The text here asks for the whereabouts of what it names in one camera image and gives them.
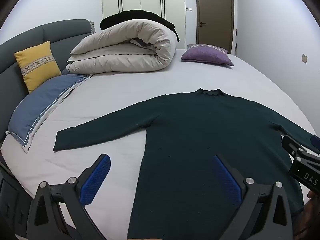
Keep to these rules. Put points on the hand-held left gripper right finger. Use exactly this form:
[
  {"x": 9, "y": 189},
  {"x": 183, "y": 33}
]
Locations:
[{"x": 226, "y": 180}]

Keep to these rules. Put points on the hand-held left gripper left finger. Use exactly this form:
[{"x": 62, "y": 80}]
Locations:
[{"x": 96, "y": 180}]

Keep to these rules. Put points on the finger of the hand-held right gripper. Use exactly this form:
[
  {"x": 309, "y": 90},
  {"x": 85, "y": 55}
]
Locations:
[
  {"x": 291, "y": 143},
  {"x": 315, "y": 142}
]

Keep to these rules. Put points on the dark green sweater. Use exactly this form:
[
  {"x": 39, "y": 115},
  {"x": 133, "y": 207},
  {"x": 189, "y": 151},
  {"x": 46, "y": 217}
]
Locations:
[{"x": 200, "y": 135}]

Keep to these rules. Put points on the person's right hand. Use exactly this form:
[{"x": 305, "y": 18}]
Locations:
[{"x": 311, "y": 212}]

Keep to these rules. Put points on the blue pillow with white trim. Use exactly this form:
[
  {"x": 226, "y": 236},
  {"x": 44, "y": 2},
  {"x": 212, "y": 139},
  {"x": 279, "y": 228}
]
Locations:
[{"x": 42, "y": 105}]

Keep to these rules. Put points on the purple cushion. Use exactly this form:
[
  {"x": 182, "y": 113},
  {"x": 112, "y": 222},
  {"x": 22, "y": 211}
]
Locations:
[{"x": 207, "y": 56}]

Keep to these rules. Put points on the yellow cushion with patterned band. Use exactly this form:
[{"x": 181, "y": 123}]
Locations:
[{"x": 37, "y": 66}]

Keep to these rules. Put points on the cream folded duvet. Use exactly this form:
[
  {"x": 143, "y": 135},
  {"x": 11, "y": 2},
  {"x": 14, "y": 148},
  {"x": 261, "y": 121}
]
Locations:
[{"x": 125, "y": 47}]

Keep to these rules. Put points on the brown door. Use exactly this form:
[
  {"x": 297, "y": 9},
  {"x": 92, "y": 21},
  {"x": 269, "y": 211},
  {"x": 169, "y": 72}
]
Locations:
[{"x": 215, "y": 15}]

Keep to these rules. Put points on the grey pillow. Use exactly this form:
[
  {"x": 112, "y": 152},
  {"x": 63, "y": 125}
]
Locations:
[{"x": 92, "y": 27}]

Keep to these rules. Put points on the grey-blue padded headboard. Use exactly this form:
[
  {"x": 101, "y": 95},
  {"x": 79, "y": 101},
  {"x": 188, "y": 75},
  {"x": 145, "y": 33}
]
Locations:
[{"x": 30, "y": 37}]

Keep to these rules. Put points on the black garment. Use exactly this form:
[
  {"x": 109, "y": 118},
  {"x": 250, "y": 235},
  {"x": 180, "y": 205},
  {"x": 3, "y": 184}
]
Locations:
[{"x": 135, "y": 15}]

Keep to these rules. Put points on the grey wall socket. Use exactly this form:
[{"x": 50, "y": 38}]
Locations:
[{"x": 304, "y": 58}]

